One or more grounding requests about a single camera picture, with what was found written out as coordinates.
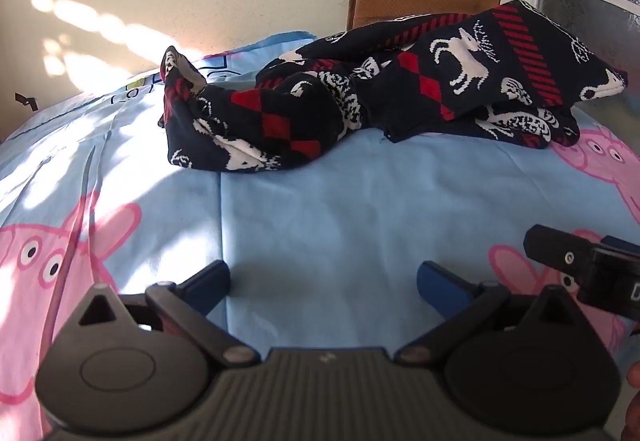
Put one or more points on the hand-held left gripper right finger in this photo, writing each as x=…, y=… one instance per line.
x=440, y=286

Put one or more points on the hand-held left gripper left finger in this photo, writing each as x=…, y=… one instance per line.
x=209, y=285

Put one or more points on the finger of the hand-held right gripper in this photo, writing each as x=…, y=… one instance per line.
x=555, y=248

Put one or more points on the dark knit reindeer sweater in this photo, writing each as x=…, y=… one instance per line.
x=400, y=81

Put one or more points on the person's right hand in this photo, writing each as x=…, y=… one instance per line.
x=634, y=375

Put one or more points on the blue cartoon pig bedsheet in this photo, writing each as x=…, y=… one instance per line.
x=320, y=211

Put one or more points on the black wall clip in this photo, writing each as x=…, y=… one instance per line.
x=26, y=101

